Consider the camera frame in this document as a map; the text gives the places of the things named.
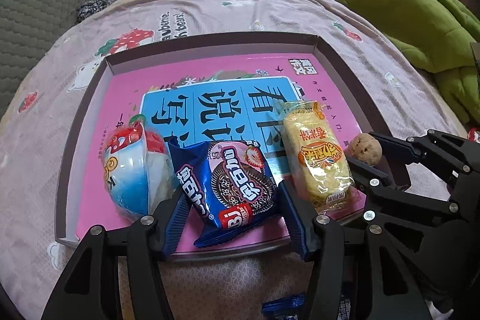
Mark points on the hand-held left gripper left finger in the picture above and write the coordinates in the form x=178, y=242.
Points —
x=176, y=217

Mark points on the grey shallow cardboard box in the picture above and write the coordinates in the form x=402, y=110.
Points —
x=343, y=80

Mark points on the white blue round snack packet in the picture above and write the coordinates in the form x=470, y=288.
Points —
x=131, y=170

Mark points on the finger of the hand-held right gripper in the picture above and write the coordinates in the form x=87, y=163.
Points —
x=397, y=148
x=412, y=198

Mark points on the brown walnut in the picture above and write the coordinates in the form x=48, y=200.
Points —
x=363, y=149

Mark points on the green fleece blanket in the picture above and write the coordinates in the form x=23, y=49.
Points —
x=412, y=12

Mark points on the yellow cake packet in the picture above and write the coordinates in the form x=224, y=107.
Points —
x=318, y=158

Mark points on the grey quilted headboard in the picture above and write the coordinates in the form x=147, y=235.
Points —
x=37, y=5

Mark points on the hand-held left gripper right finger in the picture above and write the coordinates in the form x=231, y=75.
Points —
x=296, y=220

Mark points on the dark floral cloth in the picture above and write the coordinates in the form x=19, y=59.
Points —
x=97, y=3

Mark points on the red white foil candy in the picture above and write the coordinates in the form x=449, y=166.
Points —
x=474, y=134

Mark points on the pink and blue book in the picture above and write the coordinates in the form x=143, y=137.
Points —
x=123, y=98

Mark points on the pink strawberry print bedsheet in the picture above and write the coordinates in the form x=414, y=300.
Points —
x=262, y=12

